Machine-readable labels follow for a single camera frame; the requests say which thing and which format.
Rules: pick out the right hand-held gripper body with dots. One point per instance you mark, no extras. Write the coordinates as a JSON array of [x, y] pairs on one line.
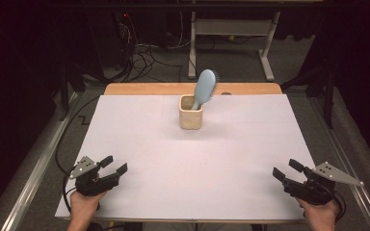
[[318, 192]]

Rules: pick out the light blue hairbrush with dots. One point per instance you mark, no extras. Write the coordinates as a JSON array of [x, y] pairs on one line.
[[204, 85]]

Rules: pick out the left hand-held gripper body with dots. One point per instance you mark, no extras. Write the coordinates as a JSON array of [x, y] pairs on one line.
[[90, 184]]

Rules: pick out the black metal stand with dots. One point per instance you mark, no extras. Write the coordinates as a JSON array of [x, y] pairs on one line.
[[327, 102], [65, 93]]

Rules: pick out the dark round table grommet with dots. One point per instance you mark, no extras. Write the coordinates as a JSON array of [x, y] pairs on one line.
[[226, 93]]

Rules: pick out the white metal desk frame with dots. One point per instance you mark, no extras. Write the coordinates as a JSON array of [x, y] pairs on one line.
[[231, 27]]

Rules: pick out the person's right hand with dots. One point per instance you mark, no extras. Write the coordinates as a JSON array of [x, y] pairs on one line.
[[321, 218]]

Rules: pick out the aluminium floor rail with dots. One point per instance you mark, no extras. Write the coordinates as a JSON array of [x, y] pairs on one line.
[[35, 179], [353, 199]]

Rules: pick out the white table cover sheet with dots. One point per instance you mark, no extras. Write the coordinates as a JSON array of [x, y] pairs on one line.
[[205, 173]]

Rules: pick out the beige square cup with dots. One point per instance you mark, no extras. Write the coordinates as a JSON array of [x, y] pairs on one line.
[[191, 121]]

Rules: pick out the person's left hand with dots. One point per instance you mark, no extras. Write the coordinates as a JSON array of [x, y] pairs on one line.
[[83, 211]]

